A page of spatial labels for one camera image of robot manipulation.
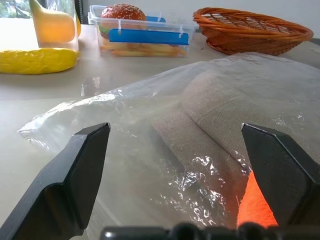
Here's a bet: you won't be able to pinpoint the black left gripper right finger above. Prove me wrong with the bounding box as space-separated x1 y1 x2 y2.
240 122 320 227

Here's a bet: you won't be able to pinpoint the brown wicker basket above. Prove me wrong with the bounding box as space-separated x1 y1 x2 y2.
192 7 315 57

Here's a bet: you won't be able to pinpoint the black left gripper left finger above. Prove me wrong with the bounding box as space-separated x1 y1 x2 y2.
0 122 111 240

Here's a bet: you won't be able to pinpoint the beige linen cloth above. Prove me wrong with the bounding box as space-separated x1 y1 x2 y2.
152 66 320 229

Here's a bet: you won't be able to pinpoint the toy hamburger sesame bun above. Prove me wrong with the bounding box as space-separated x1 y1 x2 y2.
98 3 148 41

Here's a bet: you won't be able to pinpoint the clear food box blue clips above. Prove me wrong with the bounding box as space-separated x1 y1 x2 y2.
87 4 200 59

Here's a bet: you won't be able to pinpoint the long yellow toy fruit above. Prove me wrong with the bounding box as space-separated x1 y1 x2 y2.
0 47 82 75

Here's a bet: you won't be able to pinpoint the clear plastic bag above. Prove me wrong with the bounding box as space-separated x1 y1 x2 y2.
17 51 320 230

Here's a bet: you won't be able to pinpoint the toy french fries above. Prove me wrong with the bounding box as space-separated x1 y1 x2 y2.
99 41 188 58

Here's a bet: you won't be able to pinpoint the clear plastic cup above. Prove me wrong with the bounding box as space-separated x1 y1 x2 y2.
28 0 80 52

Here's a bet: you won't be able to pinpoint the yellow orange toy fruit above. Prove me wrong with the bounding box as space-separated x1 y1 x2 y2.
29 0 76 44

